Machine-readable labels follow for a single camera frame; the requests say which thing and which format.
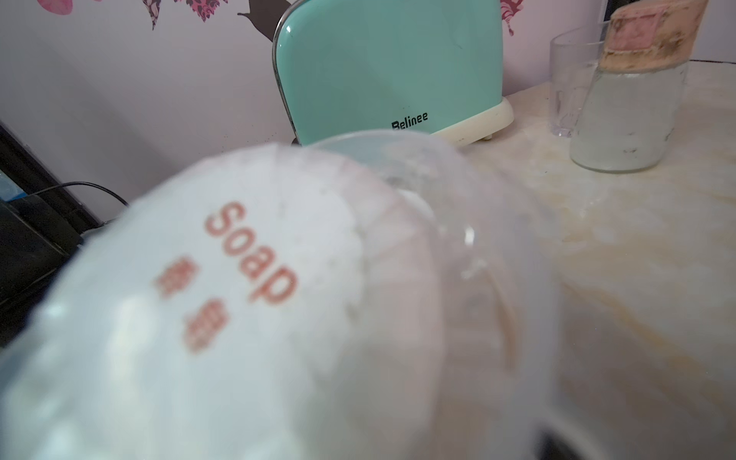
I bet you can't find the mint chrome toaster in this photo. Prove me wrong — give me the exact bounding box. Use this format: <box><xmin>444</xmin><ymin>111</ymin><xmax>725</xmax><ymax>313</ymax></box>
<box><xmin>272</xmin><ymin>0</ymin><xmax>514</xmax><ymax>146</ymax></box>

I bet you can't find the black base frame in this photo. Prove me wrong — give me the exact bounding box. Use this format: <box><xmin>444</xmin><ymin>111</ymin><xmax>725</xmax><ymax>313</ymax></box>
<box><xmin>1</xmin><ymin>128</ymin><xmax>128</xmax><ymax>348</ymax></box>

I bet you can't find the small bottle cork lid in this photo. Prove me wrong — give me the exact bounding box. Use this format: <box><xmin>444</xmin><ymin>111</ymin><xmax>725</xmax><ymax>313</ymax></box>
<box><xmin>570</xmin><ymin>0</ymin><xmax>707</xmax><ymax>173</ymax></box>

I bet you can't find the blue lid container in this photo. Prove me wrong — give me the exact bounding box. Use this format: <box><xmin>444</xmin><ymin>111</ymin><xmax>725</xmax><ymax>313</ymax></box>
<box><xmin>1</xmin><ymin>130</ymin><xmax>560</xmax><ymax>459</ymax></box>

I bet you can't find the clear glass tumbler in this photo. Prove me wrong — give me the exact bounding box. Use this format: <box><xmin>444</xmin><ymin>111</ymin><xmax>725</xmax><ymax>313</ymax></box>
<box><xmin>548</xmin><ymin>21</ymin><xmax>609</xmax><ymax>137</ymax></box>

